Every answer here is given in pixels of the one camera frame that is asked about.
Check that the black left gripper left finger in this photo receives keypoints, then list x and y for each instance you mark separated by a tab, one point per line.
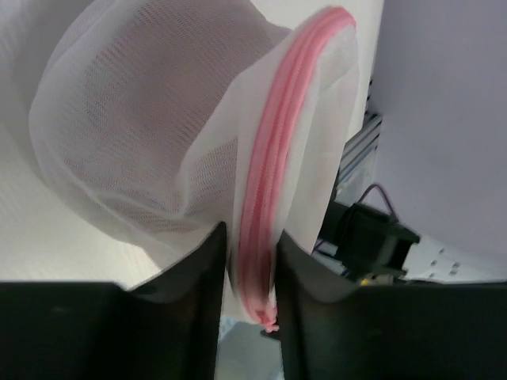
167	328

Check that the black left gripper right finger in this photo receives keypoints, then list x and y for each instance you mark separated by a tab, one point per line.
332	328

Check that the white mesh laundry bag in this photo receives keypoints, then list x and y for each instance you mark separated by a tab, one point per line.
157	120

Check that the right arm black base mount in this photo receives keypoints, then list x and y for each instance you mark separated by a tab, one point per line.
367	242

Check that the aluminium front rail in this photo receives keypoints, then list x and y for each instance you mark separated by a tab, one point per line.
358	148

